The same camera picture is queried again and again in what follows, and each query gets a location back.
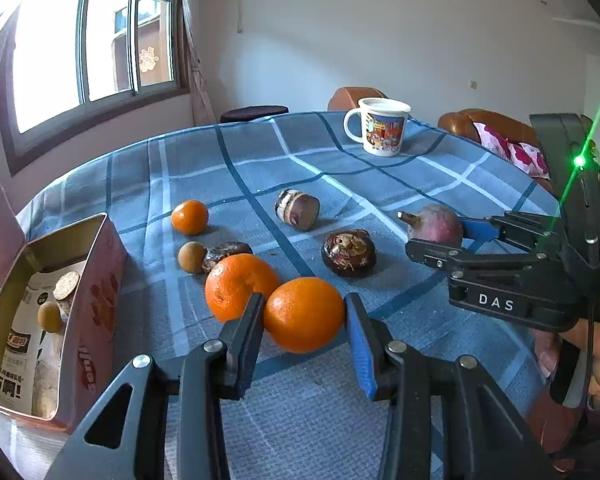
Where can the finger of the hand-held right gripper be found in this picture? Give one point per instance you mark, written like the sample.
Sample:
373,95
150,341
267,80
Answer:
480,230
430,254

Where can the sliding glass window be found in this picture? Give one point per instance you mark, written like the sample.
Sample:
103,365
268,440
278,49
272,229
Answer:
55,50

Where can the wooden chair back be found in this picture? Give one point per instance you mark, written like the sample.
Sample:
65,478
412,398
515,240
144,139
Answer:
347,97

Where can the white printed mug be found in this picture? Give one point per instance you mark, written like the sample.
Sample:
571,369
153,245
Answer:
382,127

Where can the dark round stool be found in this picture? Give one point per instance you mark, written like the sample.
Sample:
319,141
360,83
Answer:
254,112

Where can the printed paper packet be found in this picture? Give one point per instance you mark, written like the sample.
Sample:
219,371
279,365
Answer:
27,350

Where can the red tin box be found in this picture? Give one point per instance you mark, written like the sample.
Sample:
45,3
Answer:
97,320

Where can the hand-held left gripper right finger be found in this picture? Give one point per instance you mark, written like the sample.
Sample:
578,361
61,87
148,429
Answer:
360,342

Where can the brown leather sofa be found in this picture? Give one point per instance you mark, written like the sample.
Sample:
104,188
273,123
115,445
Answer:
460,122

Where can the blue checked tablecloth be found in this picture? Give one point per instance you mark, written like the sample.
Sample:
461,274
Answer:
305,170

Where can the pale round slice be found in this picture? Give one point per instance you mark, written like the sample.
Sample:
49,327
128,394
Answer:
66,284

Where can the purple radish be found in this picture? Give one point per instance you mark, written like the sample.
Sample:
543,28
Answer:
435,225

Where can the brown longan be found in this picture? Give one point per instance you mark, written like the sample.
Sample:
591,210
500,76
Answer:
192,257
49,316

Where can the small dark water chestnut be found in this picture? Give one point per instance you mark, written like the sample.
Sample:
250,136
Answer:
227,251

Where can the beige curtain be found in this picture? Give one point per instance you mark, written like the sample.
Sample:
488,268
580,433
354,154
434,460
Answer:
195,60

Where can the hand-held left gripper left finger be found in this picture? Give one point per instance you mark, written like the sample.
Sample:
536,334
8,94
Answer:
252,322

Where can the small orange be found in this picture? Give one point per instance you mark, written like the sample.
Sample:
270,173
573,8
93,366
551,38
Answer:
190,216

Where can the pink floral cushion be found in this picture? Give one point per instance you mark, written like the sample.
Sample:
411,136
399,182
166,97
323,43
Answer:
515,152

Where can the large orange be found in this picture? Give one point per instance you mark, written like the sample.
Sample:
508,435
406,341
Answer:
235,285

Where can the round orange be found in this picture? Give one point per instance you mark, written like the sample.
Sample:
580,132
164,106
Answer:
304,314

